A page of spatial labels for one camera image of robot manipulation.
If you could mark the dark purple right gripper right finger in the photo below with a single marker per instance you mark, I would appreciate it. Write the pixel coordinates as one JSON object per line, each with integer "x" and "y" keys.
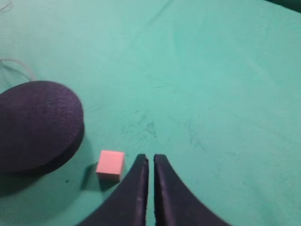
{"x": 174, "y": 203}

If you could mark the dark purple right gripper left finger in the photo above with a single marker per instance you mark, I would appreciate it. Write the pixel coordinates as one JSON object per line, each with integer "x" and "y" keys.
{"x": 127, "y": 204}

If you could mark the pink cube block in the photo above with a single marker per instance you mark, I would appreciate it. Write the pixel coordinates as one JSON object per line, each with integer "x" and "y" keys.
{"x": 110, "y": 165}

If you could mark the black round turntable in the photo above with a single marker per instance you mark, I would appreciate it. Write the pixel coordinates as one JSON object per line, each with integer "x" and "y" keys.
{"x": 41, "y": 127}

